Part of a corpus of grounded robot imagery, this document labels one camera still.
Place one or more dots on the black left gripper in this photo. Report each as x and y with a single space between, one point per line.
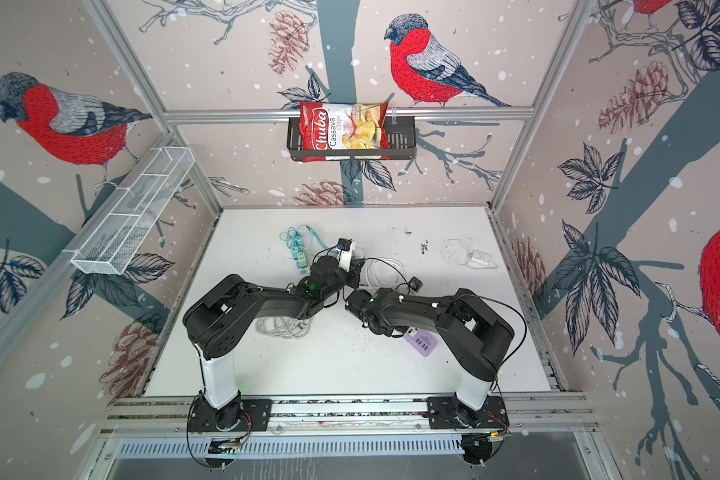
354 272

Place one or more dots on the purple power strip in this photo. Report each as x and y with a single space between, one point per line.
424 342

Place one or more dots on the white charger adapter with cable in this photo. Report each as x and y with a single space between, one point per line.
461 253

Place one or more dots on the white blue power strip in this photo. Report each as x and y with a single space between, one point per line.
299 253

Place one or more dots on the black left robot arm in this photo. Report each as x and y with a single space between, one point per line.
217 322

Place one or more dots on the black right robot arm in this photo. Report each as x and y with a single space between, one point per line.
475 334

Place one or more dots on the red chips bag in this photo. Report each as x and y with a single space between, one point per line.
329 127

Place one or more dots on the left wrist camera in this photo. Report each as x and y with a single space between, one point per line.
345 248

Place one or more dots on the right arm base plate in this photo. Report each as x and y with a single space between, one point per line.
450 413

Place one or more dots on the black wall basket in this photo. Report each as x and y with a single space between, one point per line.
400 133

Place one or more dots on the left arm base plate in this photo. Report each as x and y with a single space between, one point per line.
240 415

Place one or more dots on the aluminium front rail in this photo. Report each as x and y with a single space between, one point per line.
341 414

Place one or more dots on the white wire wall basket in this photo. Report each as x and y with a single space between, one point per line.
118 237

